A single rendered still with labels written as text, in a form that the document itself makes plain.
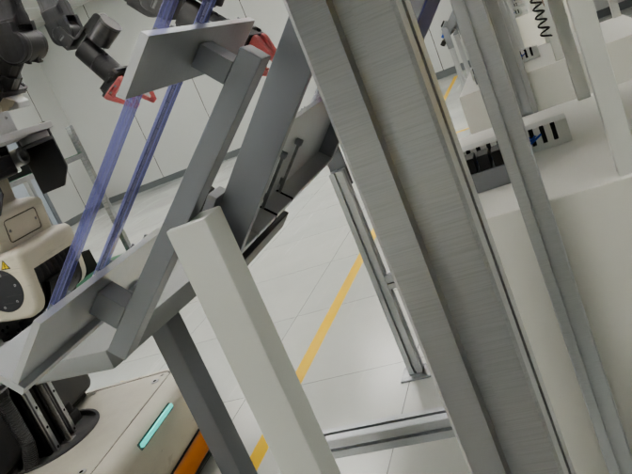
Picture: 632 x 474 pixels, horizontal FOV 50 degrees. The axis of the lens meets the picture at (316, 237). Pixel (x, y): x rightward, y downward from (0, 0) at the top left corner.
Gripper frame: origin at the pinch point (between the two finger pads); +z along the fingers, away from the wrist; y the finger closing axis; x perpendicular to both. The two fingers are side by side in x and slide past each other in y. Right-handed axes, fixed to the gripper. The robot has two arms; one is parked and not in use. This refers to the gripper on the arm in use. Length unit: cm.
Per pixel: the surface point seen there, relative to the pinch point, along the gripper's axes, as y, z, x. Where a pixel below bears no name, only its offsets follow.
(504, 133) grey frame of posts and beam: -13.1, 35.0, -11.7
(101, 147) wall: 866, -430, 489
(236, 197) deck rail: -9.6, 4.1, 19.8
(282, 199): 19.5, 6.8, 28.7
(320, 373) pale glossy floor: 77, 36, 101
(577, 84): 57, 49, -17
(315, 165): 47, 6, 29
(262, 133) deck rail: -9.7, 3.5, 7.7
